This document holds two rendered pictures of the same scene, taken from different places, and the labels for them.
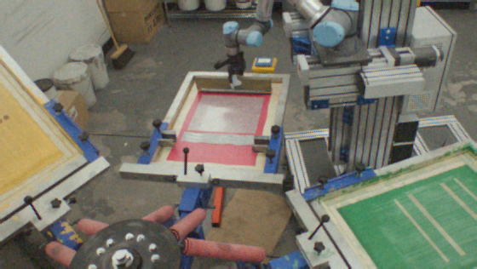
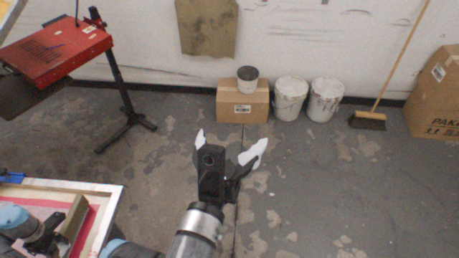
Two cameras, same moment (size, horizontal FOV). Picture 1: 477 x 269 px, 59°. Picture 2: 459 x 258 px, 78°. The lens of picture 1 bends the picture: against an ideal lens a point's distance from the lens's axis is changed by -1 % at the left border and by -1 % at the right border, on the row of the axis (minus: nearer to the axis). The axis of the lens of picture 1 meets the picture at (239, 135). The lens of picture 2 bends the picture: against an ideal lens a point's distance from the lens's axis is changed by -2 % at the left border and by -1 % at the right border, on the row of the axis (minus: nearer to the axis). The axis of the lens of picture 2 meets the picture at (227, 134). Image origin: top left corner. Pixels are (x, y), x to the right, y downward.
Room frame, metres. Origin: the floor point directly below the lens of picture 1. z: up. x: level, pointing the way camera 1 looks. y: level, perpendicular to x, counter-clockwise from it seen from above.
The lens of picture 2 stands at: (2.51, -0.47, 2.16)
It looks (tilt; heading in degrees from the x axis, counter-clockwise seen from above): 51 degrees down; 80
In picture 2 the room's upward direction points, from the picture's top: straight up
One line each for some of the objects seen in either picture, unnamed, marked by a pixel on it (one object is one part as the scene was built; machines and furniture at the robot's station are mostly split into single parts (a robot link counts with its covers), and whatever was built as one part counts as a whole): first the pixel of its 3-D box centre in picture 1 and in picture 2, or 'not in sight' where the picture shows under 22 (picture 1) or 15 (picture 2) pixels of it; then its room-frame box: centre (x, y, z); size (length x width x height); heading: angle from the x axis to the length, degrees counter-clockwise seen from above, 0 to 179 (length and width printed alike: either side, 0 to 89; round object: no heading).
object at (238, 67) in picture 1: (235, 62); (42, 240); (1.91, -0.02, 1.14); 0.09 x 0.08 x 0.12; 75
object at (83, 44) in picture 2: not in sight; (59, 48); (1.67, 1.34, 1.06); 0.61 x 0.46 x 0.12; 45
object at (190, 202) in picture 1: (192, 197); not in sight; (1.14, 0.21, 1.02); 0.17 x 0.06 x 0.05; 165
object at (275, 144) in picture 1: (273, 153); not in sight; (1.38, -0.14, 0.97); 0.30 x 0.05 x 0.07; 165
